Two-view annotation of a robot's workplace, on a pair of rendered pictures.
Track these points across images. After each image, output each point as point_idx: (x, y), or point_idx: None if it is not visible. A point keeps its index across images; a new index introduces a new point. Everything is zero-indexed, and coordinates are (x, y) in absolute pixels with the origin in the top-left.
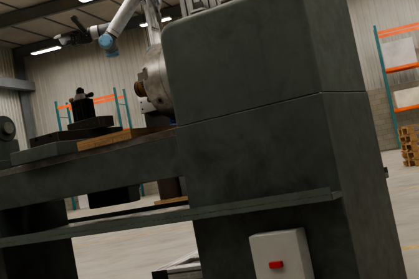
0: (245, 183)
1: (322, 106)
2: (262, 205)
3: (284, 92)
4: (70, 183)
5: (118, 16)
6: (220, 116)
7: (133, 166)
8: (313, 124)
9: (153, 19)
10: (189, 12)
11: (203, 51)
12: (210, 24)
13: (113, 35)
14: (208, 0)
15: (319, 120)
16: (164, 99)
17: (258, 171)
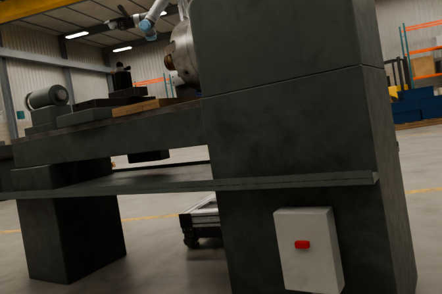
0: (270, 157)
1: (362, 79)
2: (290, 183)
3: (318, 64)
4: (106, 145)
5: (156, 5)
6: (246, 88)
7: (161, 133)
8: (349, 99)
9: (185, 9)
10: None
11: (231, 22)
12: None
13: (151, 20)
14: None
15: (357, 95)
16: (191, 71)
17: (284, 146)
